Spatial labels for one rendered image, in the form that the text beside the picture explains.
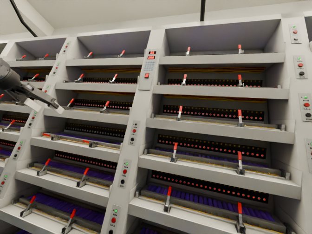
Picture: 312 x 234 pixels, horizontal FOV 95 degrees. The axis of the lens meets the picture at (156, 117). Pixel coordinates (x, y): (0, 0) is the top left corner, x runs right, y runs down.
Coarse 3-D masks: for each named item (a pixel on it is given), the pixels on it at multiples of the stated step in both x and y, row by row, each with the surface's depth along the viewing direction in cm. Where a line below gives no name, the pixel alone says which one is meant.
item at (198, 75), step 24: (48, 72) 135; (96, 72) 120; (168, 72) 102; (192, 72) 97; (240, 72) 89; (264, 72) 86; (96, 96) 111; (120, 96) 105; (72, 120) 108; (264, 120) 77; (240, 144) 75; (264, 144) 73
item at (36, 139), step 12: (36, 132) 88; (48, 132) 94; (72, 132) 101; (84, 132) 99; (36, 144) 84; (48, 144) 82; (60, 144) 79; (72, 144) 78; (84, 144) 80; (96, 156) 72; (108, 156) 70
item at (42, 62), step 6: (48, 54) 117; (6, 60) 125; (12, 60) 129; (18, 60) 119; (36, 60) 111; (42, 60) 110; (48, 60) 108; (54, 60) 106; (12, 66) 119; (18, 66) 118; (24, 66) 116; (30, 66) 126; (36, 66) 124; (42, 66) 122; (48, 66) 121
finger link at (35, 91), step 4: (28, 84) 50; (24, 88) 49; (28, 88) 50; (36, 88) 52; (32, 92) 51; (36, 92) 52; (40, 92) 53; (44, 92) 54; (36, 96) 53; (40, 96) 53; (44, 96) 54; (48, 96) 55; (44, 100) 54; (48, 100) 54
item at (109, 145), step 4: (48, 136) 87; (60, 136) 86; (64, 136) 86; (68, 136) 86; (72, 140) 84; (76, 140) 83; (80, 140) 82; (88, 140) 81; (92, 140) 82; (100, 144) 78; (104, 144) 78; (108, 144) 77; (112, 144) 76; (116, 144) 77; (112, 148) 74; (116, 148) 76
